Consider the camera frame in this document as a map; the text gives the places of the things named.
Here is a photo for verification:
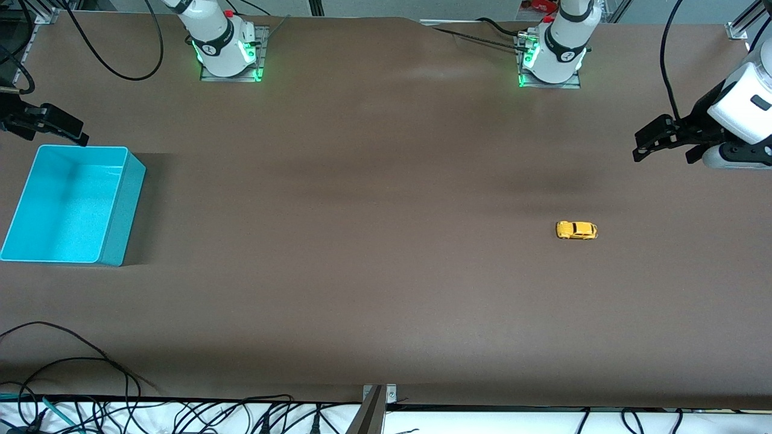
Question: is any aluminium frame profile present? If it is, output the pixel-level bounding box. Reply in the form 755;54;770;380
9;0;62;77
603;0;633;25
726;0;772;42

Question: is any thin black cable on mat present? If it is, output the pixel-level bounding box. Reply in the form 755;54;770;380
0;321;159;392

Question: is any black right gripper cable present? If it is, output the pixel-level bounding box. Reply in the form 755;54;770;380
0;42;36;96

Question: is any dark grey camera pole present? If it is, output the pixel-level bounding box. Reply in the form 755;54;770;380
345;386;387;434

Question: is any brown table mat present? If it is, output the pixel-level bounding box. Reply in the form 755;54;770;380
0;11;772;412

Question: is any black braided cable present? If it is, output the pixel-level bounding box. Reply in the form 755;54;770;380
431;27;527;52

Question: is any teal plastic bin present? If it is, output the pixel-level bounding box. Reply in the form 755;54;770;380
0;145;147;268

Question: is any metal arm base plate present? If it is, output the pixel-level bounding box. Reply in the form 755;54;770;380
517;33;583;90
199;25;270;84

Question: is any silver metal bracket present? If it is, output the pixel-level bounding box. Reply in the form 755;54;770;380
362;384;398;404

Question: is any thick black looping cable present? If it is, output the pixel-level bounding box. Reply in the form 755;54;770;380
59;0;165;81

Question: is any yellow beetle toy car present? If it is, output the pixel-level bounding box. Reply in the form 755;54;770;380
555;220;599;241

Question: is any teal cable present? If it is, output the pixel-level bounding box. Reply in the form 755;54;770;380
0;392;83;434

